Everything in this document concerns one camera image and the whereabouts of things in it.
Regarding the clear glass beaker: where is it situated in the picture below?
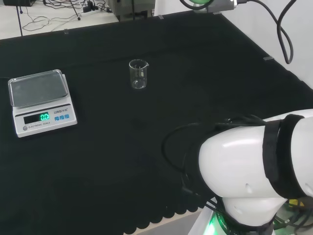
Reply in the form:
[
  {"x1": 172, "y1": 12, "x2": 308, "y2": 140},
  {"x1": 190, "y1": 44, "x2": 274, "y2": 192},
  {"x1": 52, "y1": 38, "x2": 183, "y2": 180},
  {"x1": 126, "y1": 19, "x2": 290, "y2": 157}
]
[{"x1": 129, "y1": 59, "x2": 150, "y2": 90}]

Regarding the black bench cloth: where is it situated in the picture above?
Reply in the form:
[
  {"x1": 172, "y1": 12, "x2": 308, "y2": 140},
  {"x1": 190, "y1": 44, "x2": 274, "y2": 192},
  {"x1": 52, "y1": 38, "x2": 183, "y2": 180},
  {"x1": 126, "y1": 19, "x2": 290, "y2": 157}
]
[{"x1": 0, "y1": 11, "x2": 313, "y2": 235}]

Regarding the white electronic balance steel pan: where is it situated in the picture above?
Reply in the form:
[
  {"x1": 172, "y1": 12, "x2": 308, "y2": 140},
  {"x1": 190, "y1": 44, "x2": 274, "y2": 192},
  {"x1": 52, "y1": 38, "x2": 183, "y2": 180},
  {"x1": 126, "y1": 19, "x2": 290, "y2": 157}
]
[{"x1": 8, "y1": 69, "x2": 78, "y2": 138}]

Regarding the grey equipment box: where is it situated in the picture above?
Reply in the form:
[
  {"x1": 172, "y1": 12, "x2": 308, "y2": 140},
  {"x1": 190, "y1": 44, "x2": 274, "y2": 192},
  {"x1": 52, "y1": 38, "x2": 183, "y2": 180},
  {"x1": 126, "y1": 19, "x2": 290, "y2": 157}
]
[{"x1": 109, "y1": 0, "x2": 157, "y2": 22}]

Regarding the black power strip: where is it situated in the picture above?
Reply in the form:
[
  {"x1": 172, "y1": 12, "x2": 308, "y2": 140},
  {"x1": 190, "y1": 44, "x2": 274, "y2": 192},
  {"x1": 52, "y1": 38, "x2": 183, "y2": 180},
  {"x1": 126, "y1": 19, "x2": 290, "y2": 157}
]
[{"x1": 82, "y1": 0, "x2": 100, "y2": 13}]

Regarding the black tripod leg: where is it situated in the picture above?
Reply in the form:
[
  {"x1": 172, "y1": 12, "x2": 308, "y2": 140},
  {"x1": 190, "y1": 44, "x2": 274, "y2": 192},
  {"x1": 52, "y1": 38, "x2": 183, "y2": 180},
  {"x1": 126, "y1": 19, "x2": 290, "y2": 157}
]
[{"x1": 67, "y1": 0, "x2": 82, "y2": 21}]

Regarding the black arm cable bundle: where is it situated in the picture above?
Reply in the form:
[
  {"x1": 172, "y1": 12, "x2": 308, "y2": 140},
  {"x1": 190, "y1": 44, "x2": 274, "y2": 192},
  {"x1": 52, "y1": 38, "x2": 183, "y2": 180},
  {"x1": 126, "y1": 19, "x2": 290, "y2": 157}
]
[{"x1": 161, "y1": 115, "x2": 269, "y2": 204}]

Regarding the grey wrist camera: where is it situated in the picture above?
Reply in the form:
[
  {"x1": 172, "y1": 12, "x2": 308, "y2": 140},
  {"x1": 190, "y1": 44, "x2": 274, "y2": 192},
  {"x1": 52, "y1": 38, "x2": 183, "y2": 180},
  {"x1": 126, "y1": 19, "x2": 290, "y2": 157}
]
[{"x1": 192, "y1": 0, "x2": 239, "y2": 13}]

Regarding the black camera cable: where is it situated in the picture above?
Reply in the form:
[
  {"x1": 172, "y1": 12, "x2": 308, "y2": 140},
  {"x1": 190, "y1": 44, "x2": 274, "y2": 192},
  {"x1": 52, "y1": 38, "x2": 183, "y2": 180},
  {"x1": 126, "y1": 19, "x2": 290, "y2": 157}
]
[{"x1": 237, "y1": 0, "x2": 294, "y2": 65}]

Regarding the thin floor cable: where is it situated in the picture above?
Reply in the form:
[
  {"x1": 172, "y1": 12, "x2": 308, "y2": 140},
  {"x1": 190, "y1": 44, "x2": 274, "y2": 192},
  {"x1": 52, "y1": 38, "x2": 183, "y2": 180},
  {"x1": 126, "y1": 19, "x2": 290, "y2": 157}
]
[{"x1": 18, "y1": 0, "x2": 85, "y2": 32}]

